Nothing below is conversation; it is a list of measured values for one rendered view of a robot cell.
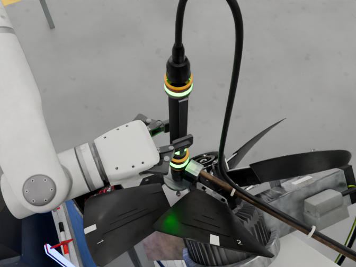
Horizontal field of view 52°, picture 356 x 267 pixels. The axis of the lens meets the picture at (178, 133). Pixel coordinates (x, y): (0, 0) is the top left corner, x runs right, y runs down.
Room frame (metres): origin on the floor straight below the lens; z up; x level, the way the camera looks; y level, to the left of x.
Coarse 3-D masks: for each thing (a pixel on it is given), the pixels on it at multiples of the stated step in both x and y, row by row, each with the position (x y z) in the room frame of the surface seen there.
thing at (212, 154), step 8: (208, 152) 0.48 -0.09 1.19; (216, 152) 0.47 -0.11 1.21; (200, 160) 0.45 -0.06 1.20; (208, 160) 0.45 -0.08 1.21; (216, 160) 0.42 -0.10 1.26; (224, 160) 0.43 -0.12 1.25; (208, 168) 0.40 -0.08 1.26; (216, 168) 0.40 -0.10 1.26; (224, 168) 0.41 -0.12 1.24; (200, 176) 0.38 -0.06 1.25; (216, 176) 0.38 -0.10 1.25; (192, 184) 0.37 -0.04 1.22; (208, 184) 0.36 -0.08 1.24; (216, 192) 0.35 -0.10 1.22; (224, 192) 0.36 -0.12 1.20; (232, 200) 0.33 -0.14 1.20; (240, 200) 0.34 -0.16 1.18
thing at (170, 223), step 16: (192, 192) 0.31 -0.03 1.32; (176, 208) 0.25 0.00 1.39; (192, 208) 0.25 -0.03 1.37; (208, 208) 0.26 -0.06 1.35; (224, 208) 0.28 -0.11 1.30; (160, 224) 0.20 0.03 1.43; (176, 224) 0.20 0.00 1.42; (192, 224) 0.21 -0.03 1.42; (208, 224) 0.21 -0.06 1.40; (224, 224) 0.22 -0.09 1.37; (240, 224) 0.23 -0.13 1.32; (192, 240) 0.17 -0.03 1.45; (208, 240) 0.17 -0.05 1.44; (224, 240) 0.17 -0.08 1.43; (256, 240) 0.19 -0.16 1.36; (272, 256) 0.15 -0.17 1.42
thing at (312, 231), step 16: (176, 16) 0.35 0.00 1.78; (240, 16) 0.31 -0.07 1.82; (176, 32) 0.35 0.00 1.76; (240, 32) 0.31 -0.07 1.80; (240, 48) 0.31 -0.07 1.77; (240, 64) 0.31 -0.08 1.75; (224, 128) 0.31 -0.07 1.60; (224, 144) 0.31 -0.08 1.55; (224, 176) 0.30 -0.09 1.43; (240, 192) 0.27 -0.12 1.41; (272, 208) 0.24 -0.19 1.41; (304, 224) 0.21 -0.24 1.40
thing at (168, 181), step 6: (192, 162) 0.35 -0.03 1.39; (186, 168) 0.33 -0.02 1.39; (198, 168) 0.33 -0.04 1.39; (168, 174) 0.36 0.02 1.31; (186, 174) 0.33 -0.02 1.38; (192, 174) 0.32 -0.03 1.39; (198, 174) 0.32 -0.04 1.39; (168, 180) 0.34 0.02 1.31; (186, 180) 0.32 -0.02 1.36; (192, 180) 0.32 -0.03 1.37; (168, 186) 0.33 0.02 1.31; (174, 186) 0.33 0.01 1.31; (180, 186) 0.33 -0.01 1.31; (186, 186) 0.33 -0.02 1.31
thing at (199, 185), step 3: (198, 183) 0.36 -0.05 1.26; (201, 183) 0.36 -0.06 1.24; (198, 186) 0.34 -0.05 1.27; (201, 186) 0.35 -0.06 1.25; (204, 186) 0.36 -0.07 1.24; (201, 189) 0.34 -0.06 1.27; (207, 189) 0.35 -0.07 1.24; (210, 189) 0.35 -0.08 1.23; (207, 192) 0.33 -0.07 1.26; (210, 192) 0.34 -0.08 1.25; (216, 195) 0.33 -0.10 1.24; (219, 195) 0.34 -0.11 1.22; (216, 198) 0.32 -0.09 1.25; (219, 198) 0.33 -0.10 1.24; (222, 201) 0.32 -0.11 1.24; (225, 201) 0.32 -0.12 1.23
